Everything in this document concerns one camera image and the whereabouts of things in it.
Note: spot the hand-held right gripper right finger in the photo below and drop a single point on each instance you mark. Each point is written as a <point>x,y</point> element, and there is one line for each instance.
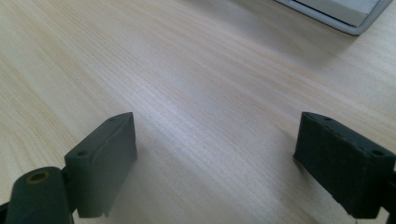
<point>345,168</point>

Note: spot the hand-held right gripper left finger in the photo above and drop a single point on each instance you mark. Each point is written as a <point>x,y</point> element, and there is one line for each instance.
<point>99,168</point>

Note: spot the grey tray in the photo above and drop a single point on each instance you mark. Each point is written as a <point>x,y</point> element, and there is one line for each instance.
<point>342,14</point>

